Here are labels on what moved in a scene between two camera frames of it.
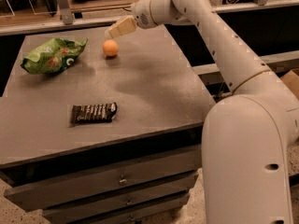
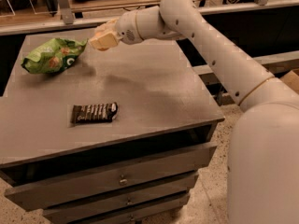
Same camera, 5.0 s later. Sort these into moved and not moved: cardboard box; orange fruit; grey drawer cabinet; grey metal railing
Moved: orange fruit
Not moved: grey metal railing; cardboard box; grey drawer cabinet
